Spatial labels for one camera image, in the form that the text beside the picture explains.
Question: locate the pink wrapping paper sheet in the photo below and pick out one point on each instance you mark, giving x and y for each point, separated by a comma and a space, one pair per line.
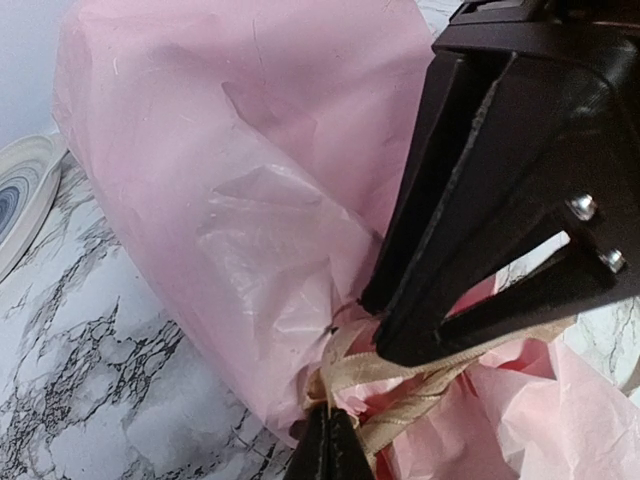
247, 155

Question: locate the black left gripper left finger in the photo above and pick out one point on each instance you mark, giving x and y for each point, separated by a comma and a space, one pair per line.
310, 458

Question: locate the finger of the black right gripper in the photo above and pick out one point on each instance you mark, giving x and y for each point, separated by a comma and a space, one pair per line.
456, 83
538, 221

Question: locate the beige raffia ribbon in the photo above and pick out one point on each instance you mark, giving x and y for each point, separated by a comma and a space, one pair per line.
400, 385

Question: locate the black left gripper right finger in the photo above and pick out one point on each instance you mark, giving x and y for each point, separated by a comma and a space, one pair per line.
347, 460

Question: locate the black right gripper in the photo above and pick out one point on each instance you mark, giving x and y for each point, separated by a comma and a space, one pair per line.
601, 36

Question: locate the striped grey ceramic plate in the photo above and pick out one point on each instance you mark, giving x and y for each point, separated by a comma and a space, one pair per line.
30, 179

